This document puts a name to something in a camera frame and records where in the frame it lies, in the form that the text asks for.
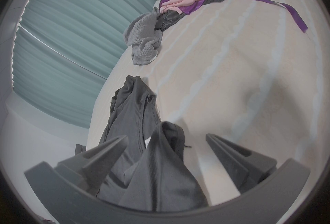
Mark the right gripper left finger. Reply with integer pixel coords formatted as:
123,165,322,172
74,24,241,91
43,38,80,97
58,135,130,190

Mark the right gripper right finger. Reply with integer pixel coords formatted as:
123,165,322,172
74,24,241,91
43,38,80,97
206,133,278,190

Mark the black T-shirt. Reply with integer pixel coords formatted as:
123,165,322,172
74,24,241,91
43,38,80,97
97,75,210,214

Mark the bed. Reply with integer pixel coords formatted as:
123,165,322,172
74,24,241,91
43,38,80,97
86,0,330,209

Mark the black chest of drawers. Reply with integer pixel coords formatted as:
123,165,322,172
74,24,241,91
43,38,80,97
74,143,87,156

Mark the blue-green curtain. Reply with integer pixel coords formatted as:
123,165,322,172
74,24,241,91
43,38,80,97
12,26,109,130
15,0,161,79

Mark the grey knitted garment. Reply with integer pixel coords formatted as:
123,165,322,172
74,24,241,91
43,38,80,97
123,11,163,65

